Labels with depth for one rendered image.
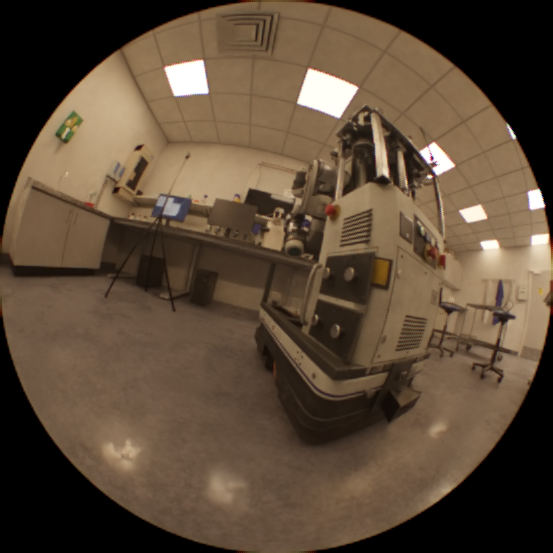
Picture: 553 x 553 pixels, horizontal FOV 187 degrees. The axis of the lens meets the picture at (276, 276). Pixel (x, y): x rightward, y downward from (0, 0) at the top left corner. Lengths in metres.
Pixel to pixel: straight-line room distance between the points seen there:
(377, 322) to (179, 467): 0.59
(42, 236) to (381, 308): 2.21
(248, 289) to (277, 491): 2.25
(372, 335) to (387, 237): 0.23
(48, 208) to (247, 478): 2.10
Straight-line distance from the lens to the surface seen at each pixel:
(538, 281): 6.03
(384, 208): 0.47
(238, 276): 2.39
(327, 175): 0.78
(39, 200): 1.96
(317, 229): 0.73
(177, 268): 2.64
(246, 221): 1.98
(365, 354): 0.43
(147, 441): 0.56
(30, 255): 1.99
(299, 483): 0.54
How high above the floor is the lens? 0.48
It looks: 1 degrees up
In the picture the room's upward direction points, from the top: 14 degrees clockwise
